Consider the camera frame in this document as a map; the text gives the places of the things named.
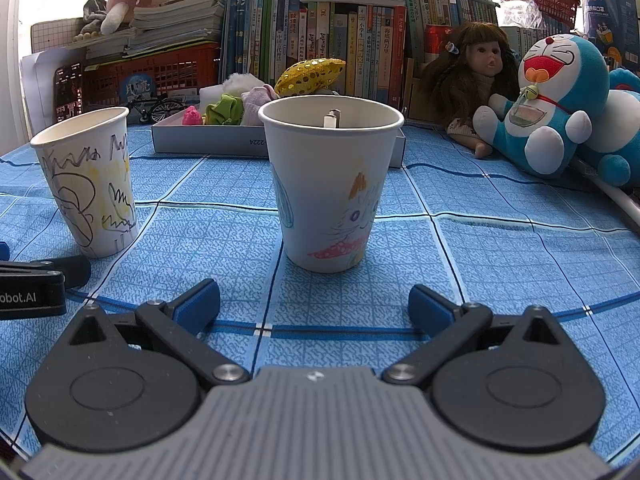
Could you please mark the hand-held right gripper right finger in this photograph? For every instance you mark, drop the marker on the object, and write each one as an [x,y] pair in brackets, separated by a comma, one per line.
[430,307]

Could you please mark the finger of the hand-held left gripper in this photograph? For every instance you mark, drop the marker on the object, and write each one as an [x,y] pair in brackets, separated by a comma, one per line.
[3,251]
[70,267]

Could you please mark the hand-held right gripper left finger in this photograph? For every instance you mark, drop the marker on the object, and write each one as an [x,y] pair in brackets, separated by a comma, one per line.
[197,305]

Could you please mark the grey cardboard tray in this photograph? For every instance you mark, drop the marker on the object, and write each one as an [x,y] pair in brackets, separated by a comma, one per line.
[210,146]

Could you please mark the white foam block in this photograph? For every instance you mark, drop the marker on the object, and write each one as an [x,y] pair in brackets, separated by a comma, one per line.
[212,97]

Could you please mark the pale purple sock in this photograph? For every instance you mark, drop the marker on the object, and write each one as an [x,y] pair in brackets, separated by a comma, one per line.
[257,102]

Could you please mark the white fluffy pompom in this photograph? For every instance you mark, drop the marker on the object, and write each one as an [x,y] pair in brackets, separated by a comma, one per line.
[242,82]

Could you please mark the yellow sequin soft toy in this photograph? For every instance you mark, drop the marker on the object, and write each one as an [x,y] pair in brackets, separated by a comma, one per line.
[307,77]

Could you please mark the paper cup with black scribbles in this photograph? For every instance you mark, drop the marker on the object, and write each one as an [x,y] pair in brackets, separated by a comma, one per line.
[85,185]

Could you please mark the blue checked tablecloth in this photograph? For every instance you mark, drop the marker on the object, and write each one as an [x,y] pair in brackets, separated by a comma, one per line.
[500,260]

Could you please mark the paper cup with coloured drawing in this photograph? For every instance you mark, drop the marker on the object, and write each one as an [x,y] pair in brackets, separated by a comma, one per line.
[325,200]

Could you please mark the white paper sheet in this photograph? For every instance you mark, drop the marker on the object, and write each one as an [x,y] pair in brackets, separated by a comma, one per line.
[37,90]

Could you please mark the black toy bicycle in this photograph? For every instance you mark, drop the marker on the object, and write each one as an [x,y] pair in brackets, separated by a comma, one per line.
[162,107]

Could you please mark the pink fluffy ball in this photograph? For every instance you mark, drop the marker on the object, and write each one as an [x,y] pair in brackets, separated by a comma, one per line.
[191,117]

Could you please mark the green scrunchie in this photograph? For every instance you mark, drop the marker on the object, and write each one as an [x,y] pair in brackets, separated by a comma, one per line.
[222,110]

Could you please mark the grey plug adapter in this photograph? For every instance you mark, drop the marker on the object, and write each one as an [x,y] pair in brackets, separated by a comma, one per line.
[331,119]

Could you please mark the white rod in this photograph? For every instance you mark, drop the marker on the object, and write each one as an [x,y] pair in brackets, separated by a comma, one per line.
[615,192]

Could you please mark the red plastic crate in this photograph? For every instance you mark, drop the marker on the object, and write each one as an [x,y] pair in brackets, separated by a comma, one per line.
[175,72]

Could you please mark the grid cutting board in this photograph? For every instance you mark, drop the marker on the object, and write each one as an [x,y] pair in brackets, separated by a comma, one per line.
[55,35]

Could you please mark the grey elephant plush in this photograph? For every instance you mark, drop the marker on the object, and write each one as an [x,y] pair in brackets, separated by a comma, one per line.
[92,15]

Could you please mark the brown haired doll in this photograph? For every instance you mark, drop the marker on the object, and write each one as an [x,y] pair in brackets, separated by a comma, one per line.
[480,60]

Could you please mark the large blue cat plush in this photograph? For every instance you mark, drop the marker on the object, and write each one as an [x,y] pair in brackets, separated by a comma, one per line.
[620,130]

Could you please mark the small blue cat plush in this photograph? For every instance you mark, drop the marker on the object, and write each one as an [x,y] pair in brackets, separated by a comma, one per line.
[565,70]

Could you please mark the stack of flat books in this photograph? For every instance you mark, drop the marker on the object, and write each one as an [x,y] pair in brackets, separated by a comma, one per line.
[175,15]

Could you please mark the row of upright books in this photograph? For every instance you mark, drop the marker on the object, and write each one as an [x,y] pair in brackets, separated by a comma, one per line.
[320,45]

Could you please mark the clear plastic bag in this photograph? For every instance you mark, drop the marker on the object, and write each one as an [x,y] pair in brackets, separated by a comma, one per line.
[520,12]

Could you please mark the blue printed box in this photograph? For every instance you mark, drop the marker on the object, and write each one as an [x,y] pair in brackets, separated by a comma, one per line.
[607,25]

